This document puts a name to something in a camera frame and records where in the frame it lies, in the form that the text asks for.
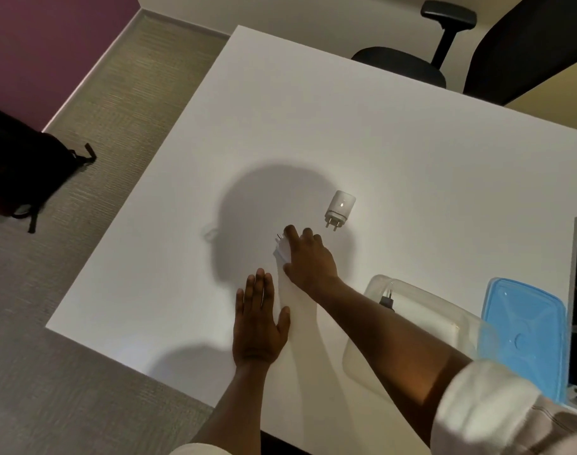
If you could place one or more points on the person's left hand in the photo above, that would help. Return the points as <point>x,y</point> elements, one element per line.
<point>257,331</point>

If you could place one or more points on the person's right hand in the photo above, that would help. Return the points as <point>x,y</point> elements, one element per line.
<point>314,267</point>

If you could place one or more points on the person's right thumb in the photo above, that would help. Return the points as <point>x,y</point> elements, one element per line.
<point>288,268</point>

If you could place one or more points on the person's left middle finger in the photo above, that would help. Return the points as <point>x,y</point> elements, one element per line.
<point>260,291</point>

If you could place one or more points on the person's right middle finger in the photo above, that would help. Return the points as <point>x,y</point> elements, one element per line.
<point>307,234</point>

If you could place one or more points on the person's left little finger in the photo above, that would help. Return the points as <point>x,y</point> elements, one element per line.
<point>240,307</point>

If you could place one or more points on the person's left thumb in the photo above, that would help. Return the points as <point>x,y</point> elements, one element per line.
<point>283,321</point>

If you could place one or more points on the white plug charger adapter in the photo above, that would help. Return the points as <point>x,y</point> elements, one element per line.
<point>341,206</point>
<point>281,253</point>

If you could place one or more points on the person's left forearm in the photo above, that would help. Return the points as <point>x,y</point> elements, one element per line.
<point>231,407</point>

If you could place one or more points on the person's right forearm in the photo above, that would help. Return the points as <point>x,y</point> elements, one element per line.
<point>388,345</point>

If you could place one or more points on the black plug charger adapter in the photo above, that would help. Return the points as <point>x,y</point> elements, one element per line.
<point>388,299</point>

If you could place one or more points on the clear plastic container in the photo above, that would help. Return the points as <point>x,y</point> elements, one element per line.
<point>440,317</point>

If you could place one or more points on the white shirt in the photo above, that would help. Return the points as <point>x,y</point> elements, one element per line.
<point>501,412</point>

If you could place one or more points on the blue plastic container lid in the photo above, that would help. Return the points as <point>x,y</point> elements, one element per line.
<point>525,341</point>

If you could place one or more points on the black backpack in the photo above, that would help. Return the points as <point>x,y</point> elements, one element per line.
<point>18,170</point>

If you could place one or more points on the black office chair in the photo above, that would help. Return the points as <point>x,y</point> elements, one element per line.
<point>520,47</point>

